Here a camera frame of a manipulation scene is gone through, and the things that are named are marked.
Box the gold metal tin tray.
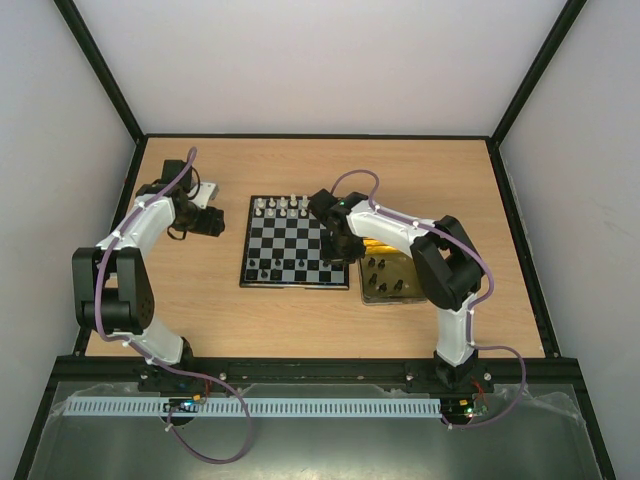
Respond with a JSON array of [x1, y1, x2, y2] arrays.
[[357, 238, 427, 305]]

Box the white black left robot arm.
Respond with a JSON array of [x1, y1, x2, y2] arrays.
[[72, 147, 225, 369]]

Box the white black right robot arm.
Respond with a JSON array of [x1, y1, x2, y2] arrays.
[[309, 189, 485, 392]]

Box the black and grey chessboard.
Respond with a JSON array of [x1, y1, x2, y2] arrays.
[[239, 194, 349, 290]]

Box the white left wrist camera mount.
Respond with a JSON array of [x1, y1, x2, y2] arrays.
[[192, 182, 219, 209]]

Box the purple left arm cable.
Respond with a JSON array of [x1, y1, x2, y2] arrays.
[[95, 146, 254, 463]]

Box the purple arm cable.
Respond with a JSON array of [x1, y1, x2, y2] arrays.
[[331, 169, 527, 430], [95, 146, 254, 463]]

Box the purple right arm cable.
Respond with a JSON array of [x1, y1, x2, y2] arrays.
[[331, 169, 527, 430]]

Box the black mounting rail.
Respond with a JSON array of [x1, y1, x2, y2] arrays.
[[137, 360, 496, 393]]

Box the black aluminium frame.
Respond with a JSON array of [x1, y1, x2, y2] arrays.
[[1, 1, 639, 479]]

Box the white slotted cable duct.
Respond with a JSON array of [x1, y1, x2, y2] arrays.
[[62, 396, 441, 419]]

